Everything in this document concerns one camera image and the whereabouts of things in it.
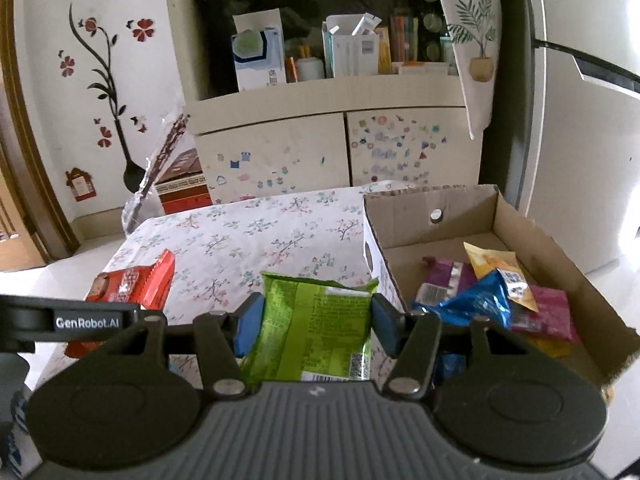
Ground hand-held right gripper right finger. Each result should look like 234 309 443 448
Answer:
371 293 532 401

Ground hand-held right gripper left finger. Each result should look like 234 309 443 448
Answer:
107 293 265 401

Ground green snack packet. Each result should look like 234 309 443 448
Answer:
240 271 381 384

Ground purple snack packet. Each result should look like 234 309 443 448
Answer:
411 256 482 312

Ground blue snack packet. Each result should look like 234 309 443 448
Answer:
412 268 514 332

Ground red snack packet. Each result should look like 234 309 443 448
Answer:
65 249 176 359

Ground orange-yellow snack packet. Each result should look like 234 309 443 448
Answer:
462 241 539 314

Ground pink snack packet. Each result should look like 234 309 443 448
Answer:
509 285 584 347

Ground cardboard box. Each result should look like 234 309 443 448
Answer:
362 183 640 402

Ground floral tablecloth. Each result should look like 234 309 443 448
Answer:
20 180 396 476

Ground red patterned box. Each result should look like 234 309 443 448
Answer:
154 147 214 216

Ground clear plastic bag of sticks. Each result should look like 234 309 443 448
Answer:
121 112 192 237

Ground cream cabinet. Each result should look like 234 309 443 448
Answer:
164 0 497 207

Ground flat white and orange box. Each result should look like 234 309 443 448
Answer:
399 61 449 77

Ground white jar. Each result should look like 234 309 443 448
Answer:
295 57 324 82

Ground white and blue box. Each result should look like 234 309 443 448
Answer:
231 8 289 93

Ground grey refrigerator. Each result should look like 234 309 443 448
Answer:
500 0 640 272

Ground white open carton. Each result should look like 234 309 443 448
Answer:
321 13 382 79

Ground colourful books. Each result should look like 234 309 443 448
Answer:
390 7 422 74

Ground plant print cloth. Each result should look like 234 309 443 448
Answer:
429 0 504 141

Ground red house wall sticker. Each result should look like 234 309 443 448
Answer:
64 167 96 204

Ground wooden door frame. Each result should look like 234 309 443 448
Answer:
0 0 82 267

